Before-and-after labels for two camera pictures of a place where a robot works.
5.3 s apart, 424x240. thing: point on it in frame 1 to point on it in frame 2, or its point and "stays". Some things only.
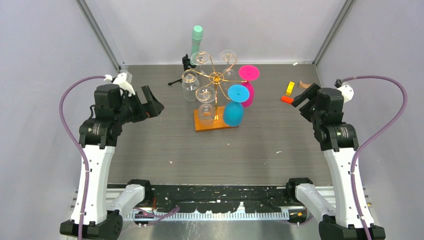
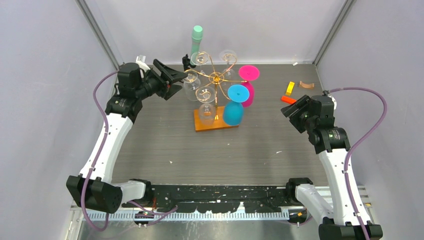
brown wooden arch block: (304, 85) stays
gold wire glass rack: (209, 116) stays
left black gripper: (153, 108) to (166, 87)
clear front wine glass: (206, 95) stays
